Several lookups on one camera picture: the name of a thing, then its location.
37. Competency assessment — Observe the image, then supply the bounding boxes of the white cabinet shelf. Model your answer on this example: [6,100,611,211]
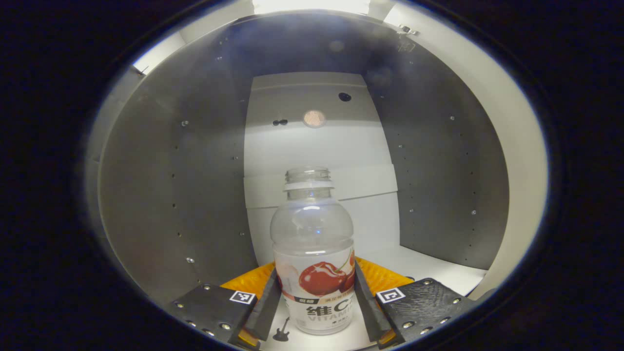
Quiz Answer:
[258,244,488,351]

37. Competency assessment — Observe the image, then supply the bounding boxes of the ceiling light panel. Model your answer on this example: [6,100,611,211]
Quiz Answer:
[251,0,371,15]

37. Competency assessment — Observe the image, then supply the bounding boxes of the clear plastic bottle cherry label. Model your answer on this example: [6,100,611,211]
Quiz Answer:
[270,167,356,336]

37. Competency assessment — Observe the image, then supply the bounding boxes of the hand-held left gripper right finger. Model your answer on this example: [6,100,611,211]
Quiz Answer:
[353,257,477,349]

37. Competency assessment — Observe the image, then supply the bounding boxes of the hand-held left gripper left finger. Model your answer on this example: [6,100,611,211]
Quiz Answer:
[171,262,283,350]

